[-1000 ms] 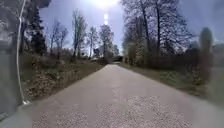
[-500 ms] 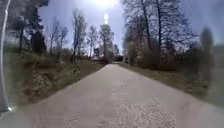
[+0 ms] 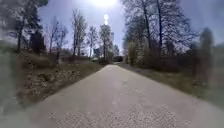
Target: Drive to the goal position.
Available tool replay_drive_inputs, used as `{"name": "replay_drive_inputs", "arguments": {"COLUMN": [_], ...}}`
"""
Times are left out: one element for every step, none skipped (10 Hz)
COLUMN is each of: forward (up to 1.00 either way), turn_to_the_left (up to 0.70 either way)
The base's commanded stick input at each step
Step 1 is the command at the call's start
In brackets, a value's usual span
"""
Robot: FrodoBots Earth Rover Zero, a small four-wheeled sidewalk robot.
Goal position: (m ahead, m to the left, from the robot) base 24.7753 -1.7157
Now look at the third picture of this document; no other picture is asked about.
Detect pale gravel path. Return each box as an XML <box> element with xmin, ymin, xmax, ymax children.
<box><xmin>0</xmin><ymin>64</ymin><xmax>224</xmax><ymax>128</ymax></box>

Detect row of bare trees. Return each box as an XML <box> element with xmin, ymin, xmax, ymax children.
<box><xmin>46</xmin><ymin>8</ymin><xmax>120</xmax><ymax>65</ymax></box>

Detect low bushes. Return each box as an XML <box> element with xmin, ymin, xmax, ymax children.
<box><xmin>13</xmin><ymin>48</ymin><xmax>94</xmax><ymax>69</ymax></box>
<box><xmin>123</xmin><ymin>41</ymin><xmax>224</xmax><ymax>75</ymax></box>

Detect group of tall trees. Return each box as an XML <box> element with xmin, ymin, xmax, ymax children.
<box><xmin>119</xmin><ymin>0</ymin><xmax>216</xmax><ymax>73</ymax></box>

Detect grass verge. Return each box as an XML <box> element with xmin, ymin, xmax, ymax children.
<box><xmin>0</xmin><ymin>49</ymin><xmax>107</xmax><ymax>113</ymax></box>
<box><xmin>116</xmin><ymin>62</ymin><xmax>224</xmax><ymax>108</ymax></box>

